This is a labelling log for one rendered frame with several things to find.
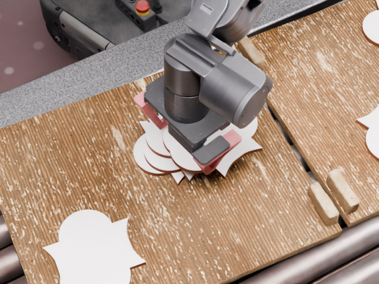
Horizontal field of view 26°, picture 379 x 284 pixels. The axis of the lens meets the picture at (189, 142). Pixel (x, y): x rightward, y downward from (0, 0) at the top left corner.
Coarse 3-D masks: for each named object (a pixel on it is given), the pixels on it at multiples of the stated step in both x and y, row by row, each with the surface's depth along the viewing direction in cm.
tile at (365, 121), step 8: (376, 112) 120; (360, 120) 119; (368, 120) 119; (376, 120) 119; (368, 128) 119; (376, 128) 118; (368, 136) 118; (376, 136) 118; (368, 144) 117; (376, 144) 117; (368, 152) 117; (376, 152) 116
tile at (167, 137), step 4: (164, 128) 115; (164, 132) 115; (168, 132) 115; (164, 136) 115; (168, 136) 115; (172, 136) 115; (164, 140) 114; (168, 140) 114; (164, 144) 114; (168, 144) 114; (168, 148) 113
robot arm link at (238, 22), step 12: (192, 0) 94; (240, 0) 92; (252, 0) 97; (264, 0) 97; (228, 12) 93; (240, 12) 94; (252, 12) 97; (228, 24) 93; (240, 24) 95; (252, 24) 98; (216, 36) 97; (228, 36) 96; (240, 36) 98
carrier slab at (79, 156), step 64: (0, 128) 119; (64, 128) 119; (128, 128) 119; (0, 192) 114; (64, 192) 114; (128, 192) 114; (192, 192) 114; (256, 192) 114; (192, 256) 108; (256, 256) 108
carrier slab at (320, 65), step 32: (352, 0) 133; (288, 32) 129; (320, 32) 129; (352, 32) 129; (288, 64) 126; (320, 64) 126; (352, 64) 126; (288, 96) 123; (320, 96) 123; (352, 96) 123; (288, 128) 119; (320, 128) 119; (352, 128) 119; (320, 160) 116; (352, 160) 116; (352, 224) 112
